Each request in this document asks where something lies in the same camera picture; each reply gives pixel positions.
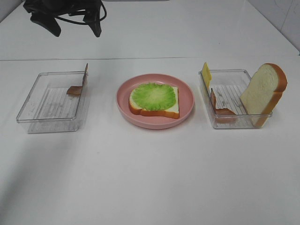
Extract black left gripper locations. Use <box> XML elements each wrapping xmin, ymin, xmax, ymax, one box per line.
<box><xmin>23</xmin><ymin>0</ymin><xmax>102</xmax><ymax>38</ymax></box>

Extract brown ham slice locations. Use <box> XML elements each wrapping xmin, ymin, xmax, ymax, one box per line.
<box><xmin>67</xmin><ymin>63</ymin><xmax>88</xmax><ymax>97</ymax></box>

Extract green lettuce leaf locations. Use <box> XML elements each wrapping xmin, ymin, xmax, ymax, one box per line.
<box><xmin>129</xmin><ymin>83</ymin><xmax>178</xmax><ymax>111</ymax></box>

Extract bread slice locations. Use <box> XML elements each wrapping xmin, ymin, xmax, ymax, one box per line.
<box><xmin>128</xmin><ymin>101</ymin><xmax>180</xmax><ymax>119</ymax></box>
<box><xmin>240</xmin><ymin>63</ymin><xmax>287</xmax><ymax>128</ymax></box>

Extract pink bacon strip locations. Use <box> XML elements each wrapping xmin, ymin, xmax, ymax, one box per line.
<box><xmin>210</xmin><ymin>88</ymin><xmax>236</xmax><ymax>124</ymax></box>

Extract left clear plastic tray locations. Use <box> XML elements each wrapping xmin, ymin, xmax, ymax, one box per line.
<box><xmin>16</xmin><ymin>71</ymin><xmax>90</xmax><ymax>134</ymax></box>

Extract clear plastic tray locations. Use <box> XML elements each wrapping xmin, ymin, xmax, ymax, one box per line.
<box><xmin>16</xmin><ymin>71</ymin><xmax>90</xmax><ymax>134</ymax></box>
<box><xmin>199</xmin><ymin>69</ymin><xmax>272</xmax><ymax>129</ymax></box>

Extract pink round plate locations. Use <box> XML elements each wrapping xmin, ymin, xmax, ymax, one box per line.
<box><xmin>116</xmin><ymin>74</ymin><xmax>195</xmax><ymax>129</ymax></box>

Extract yellow cheese slice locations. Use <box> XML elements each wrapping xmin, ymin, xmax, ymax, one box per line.
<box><xmin>202</xmin><ymin>62</ymin><xmax>212</xmax><ymax>90</ymax></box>

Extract right clear plastic tray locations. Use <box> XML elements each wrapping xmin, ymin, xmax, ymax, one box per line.
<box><xmin>199</xmin><ymin>69</ymin><xmax>272</xmax><ymax>129</ymax></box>

